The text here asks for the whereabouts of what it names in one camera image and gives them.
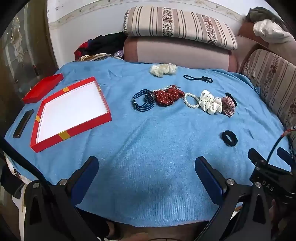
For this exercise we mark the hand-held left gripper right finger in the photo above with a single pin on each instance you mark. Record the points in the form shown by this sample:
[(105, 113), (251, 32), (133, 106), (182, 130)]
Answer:
[(204, 170)]

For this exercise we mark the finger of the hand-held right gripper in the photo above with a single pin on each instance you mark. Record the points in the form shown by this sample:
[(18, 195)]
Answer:
[(256, 158), (285, 156)]

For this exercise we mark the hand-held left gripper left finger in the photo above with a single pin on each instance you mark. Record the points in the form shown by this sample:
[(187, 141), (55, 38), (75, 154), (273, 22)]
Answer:
[(91, 168)]

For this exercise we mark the red plaid scrunchie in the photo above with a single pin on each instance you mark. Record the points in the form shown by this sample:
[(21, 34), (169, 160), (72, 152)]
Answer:
[(227, 106)]

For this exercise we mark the red cardboard box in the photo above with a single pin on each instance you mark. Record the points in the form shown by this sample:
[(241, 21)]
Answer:
[(71, 109)]

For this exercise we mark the black scrunchie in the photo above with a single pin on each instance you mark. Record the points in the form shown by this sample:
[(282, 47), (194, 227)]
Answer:
[(232, 96)]

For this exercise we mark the white dotted scrunchie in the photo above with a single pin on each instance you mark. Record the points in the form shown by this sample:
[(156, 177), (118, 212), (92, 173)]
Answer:
[(209, 102)]

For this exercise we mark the blue striped watch band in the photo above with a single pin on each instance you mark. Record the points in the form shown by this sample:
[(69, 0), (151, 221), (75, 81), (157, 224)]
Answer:
[(140, 107)]

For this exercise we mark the dark red dotted scrunchie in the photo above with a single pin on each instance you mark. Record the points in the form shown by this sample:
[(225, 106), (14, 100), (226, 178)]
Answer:
[(167, 97)]

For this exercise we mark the person's right hand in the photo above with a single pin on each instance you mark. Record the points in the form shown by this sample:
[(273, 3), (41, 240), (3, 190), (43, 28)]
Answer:
[(274, 212)]

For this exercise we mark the blue cloth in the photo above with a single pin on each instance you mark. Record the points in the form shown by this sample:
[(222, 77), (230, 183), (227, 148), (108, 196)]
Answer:
[(148, 148)]

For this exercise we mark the striped floral seat cushion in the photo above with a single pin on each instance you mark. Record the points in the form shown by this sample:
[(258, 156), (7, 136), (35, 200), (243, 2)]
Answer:
[(272, 81)]

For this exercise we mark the black smartphone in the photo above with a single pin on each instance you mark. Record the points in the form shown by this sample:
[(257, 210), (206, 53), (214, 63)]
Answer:
[(23, 124)]

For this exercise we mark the thin black elastic band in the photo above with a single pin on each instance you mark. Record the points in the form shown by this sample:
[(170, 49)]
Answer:
[(196, 78)]

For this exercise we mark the red box lid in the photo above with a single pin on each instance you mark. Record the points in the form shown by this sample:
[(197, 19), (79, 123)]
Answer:
[(42, 89)]

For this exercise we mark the cream scrunchie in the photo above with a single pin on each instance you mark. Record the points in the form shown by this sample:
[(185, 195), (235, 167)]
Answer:
[(161, 69)]

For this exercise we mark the patterned satin scarf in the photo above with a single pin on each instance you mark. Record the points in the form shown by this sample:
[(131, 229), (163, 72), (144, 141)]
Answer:
[(99, 57)]

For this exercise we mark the red garment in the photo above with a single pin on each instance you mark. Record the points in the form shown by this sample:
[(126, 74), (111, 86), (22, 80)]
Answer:
[(81, 49)]

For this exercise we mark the pink sofa backrest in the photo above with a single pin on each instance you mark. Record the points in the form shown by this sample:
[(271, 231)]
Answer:
[(175, 53)]

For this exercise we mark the black garment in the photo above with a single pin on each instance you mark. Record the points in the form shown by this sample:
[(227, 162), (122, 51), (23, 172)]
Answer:
[(106, 44)]

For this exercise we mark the white cloth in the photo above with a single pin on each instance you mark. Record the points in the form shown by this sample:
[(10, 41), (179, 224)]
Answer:
[(272, 31)]

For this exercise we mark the glass cabinet door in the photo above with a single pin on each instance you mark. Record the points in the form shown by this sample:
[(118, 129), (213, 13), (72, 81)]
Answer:
[(23, 53)]

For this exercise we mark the dark green cloth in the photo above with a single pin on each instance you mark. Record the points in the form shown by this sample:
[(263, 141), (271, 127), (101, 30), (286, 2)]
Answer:
[(261, 14)]

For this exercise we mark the striped floral sofa cushion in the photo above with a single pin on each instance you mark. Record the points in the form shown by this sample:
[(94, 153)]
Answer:
[(180, 25)]

